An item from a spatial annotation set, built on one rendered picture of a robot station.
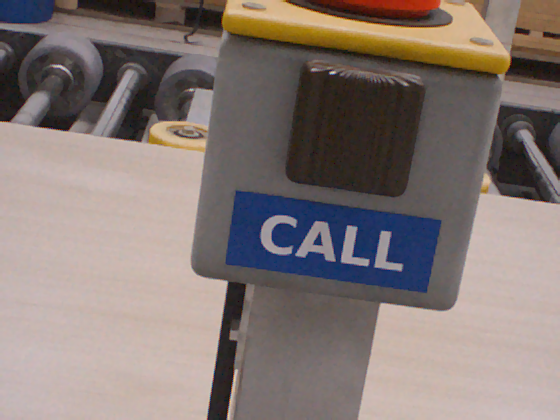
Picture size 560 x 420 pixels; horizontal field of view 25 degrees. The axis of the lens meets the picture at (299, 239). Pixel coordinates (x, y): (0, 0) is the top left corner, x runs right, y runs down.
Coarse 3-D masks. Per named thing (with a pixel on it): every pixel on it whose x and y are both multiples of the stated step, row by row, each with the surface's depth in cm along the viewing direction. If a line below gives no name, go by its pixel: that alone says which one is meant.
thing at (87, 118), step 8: (88, 104) 197; (96, 104) 198; (104, 104) 198; (80, 112) 198; (88, 112) 193; (96, 112) 194; (144, 112) 198; (152, 112) 198; (80, 120) 189; (88, 120) 189; (96, 120) 190; (144, 120) 198; (152, 120) 195; (72, 128) 184; (80, 128) 185; (88, 128) 185; (144, 136) 186; (496, 168) 202; (496, 184) 191
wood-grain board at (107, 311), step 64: (0, 128) 126; (0, 192) 109; (64, 192) 111; (128, 192) 114; (192, 192) 117; (0, 256) 96; (64, 256) 98; (128, 256) 100; (512, 256) 114; (0, 320) 86; (64, 320) 87; (128, 320) 89; (192, 320) 91; (384, 320) 96; (448, 320) 98; (512, 320) 100; (0, 384) 78; (64, 384) 79; (128, 384) 80; (192, 384) 81; (384, 384) 86; (448, 384) 87; (512, 384) 89
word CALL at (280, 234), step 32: (256, 224) 32; (288, 224) 32; (320, 224) 32; (352, 224) 32; (384, 224) 32; (416, 224) 32; (256, 256) 32; (288, 256) 32; (320, 256) 32; (352, 256) 32; (384, 256) 32; (416, 256) 32; (416, 288) 33
